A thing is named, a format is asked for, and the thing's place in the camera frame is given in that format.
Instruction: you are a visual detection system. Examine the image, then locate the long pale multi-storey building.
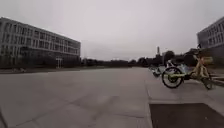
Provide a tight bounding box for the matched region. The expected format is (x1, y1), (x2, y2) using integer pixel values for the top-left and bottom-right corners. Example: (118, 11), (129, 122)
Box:
(0, 16), (82, 70)

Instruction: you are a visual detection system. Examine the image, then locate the yellow bicycle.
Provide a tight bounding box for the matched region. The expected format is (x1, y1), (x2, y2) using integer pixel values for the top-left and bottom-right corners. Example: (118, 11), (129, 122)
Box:
(161, 44), (216, 91)

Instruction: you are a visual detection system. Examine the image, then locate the grey multi-storey building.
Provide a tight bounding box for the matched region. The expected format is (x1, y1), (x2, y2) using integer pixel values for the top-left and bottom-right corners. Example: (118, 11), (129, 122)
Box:
(196, 16), (224, 58)

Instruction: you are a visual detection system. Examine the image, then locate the grey paved plaza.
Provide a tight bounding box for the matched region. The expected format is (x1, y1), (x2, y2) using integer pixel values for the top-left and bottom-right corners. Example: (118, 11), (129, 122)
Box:
(0, 66), (224, 128)

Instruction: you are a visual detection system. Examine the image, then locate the row of dark trees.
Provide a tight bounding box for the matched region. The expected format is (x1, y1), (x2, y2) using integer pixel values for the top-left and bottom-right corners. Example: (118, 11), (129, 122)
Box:
(79, 48), (224, 69)

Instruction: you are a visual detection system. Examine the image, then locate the dark rectangular ground panel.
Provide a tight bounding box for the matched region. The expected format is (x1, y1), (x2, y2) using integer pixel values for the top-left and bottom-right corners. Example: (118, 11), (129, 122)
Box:
(148, 102), (224, 128)

